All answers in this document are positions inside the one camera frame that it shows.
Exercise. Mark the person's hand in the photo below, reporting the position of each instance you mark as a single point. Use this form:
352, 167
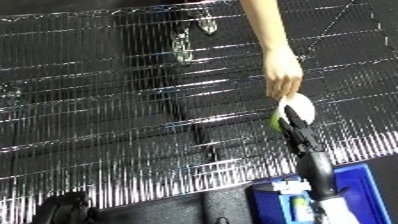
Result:
283, 71

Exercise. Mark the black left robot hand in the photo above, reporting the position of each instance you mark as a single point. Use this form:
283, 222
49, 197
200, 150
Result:
65, 210

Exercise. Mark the pale right robot arm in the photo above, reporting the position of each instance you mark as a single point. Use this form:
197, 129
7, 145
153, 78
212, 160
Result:
333, 211

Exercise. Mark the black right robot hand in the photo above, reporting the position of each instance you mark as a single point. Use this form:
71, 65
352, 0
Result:
314, 156

